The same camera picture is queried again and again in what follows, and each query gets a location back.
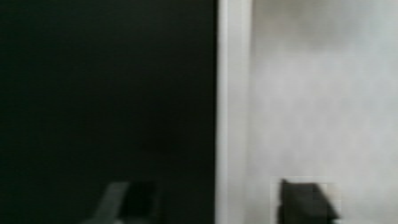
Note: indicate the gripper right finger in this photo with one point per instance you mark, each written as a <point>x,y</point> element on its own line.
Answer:
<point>304,207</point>

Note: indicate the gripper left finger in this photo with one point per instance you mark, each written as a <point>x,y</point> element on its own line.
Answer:
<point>128,204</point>

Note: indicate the white desk top tray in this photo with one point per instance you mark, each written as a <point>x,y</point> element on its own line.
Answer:
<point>307,106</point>

